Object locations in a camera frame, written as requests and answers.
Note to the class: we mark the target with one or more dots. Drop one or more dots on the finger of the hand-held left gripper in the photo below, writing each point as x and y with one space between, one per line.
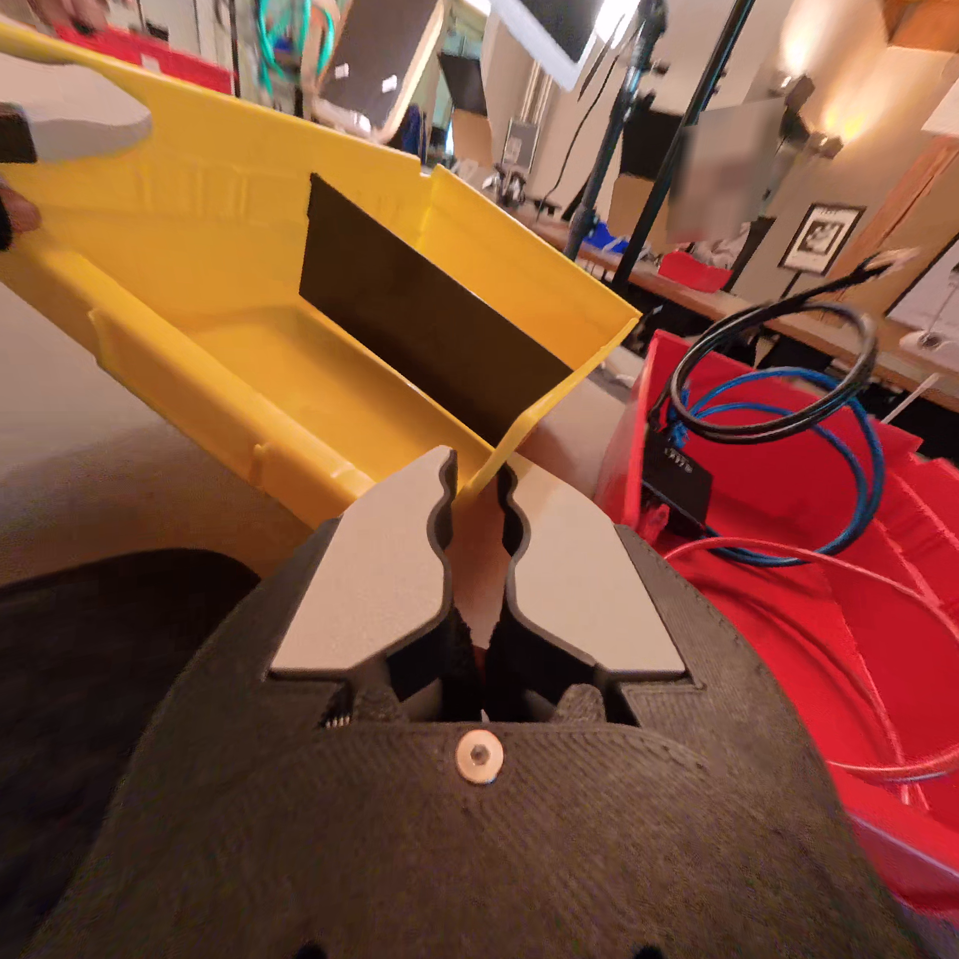
82 112

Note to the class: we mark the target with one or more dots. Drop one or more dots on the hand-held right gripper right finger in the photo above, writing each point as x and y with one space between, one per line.
592 592

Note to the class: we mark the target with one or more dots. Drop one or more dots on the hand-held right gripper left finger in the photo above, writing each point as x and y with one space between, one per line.
367 577

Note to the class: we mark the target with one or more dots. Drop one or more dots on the black ethernet switch box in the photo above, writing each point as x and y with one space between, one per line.
678 479

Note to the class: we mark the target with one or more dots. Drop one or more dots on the yellow plastic bin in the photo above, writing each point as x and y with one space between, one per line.
225 247

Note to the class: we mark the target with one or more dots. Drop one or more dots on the person's left hand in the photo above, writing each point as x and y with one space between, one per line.
21 211

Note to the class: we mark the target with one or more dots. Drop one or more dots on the black bin divider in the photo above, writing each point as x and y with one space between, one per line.
419 315

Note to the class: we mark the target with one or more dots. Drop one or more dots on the dark board with beige rim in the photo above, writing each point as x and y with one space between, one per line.
374 60

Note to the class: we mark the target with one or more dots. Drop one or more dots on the blue plastic bin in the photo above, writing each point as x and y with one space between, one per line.
603 238

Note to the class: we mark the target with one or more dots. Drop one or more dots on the long wooden table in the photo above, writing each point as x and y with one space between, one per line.
899 359

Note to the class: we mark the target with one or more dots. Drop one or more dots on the black framed tag sign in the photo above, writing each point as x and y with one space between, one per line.
820 238

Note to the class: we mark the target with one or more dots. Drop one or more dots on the black light stand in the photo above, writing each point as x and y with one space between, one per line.
614 142

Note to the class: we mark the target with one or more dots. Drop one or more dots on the LED light panel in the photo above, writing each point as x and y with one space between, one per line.
554 30

